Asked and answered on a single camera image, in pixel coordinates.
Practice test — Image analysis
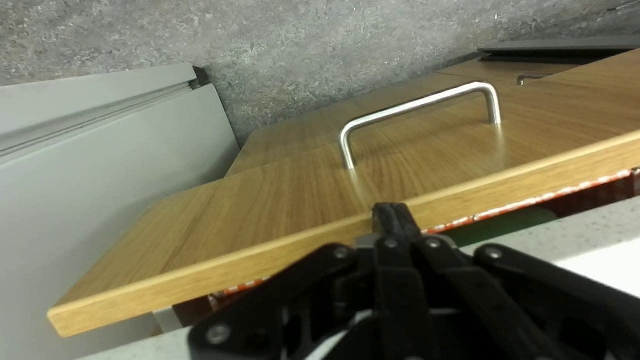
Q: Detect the white tall cabinet panel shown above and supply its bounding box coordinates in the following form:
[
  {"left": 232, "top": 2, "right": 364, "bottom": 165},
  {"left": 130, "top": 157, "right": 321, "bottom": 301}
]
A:
[{"left": 0, "top": 63, "right": 242, "bottom": 360}]

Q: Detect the drawer with wooden front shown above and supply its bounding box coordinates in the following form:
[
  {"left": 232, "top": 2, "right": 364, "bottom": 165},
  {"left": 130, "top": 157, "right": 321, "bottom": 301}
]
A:
[{"left": 46, "top": 47, "right": 640, "bottom": 341}]

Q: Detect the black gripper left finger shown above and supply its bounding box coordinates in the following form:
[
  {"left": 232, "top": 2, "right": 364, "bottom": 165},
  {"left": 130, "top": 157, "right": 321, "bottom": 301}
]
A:
[{"left": 188, "top": 203, "right": 409, "bottom": 360}]

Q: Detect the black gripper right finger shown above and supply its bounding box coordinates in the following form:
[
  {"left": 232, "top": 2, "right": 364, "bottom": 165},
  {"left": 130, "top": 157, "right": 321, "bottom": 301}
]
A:
[{"left": 394, "top": 203, "right": 640, "bottom": 360}]

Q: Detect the silver drawer handle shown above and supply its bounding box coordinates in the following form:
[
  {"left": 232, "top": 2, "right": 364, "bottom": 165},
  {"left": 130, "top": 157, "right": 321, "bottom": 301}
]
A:
[{"left": 336, "top": 80, "right": 504, "bottom": 172}]

